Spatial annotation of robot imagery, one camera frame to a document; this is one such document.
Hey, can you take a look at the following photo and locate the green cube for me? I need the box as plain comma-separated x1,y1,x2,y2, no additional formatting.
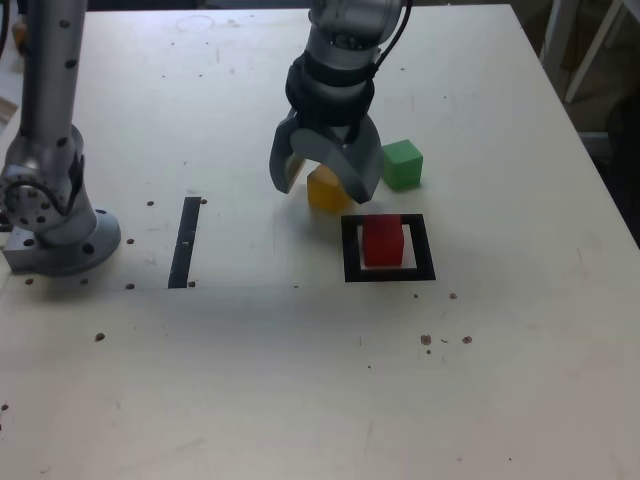
382,138,424,191

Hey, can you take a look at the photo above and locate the red cube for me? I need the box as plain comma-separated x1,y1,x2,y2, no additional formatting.
362,214,405,268

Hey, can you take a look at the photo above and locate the black cable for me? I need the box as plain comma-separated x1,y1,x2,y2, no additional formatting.
370,0,415,86

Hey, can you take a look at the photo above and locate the black tape square outline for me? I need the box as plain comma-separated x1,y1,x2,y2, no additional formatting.
340,213,437,284

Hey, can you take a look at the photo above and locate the yellow cube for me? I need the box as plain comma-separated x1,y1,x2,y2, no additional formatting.
306,164,354,214

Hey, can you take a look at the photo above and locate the white metal frame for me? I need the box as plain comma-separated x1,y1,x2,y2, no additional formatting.
537,0,640,105

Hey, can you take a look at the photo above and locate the black tape strip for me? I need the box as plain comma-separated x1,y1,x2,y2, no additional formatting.
167,196,201,290

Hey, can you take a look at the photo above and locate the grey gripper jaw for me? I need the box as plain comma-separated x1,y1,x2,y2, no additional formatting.
291,122,385,205
268,112,310,195

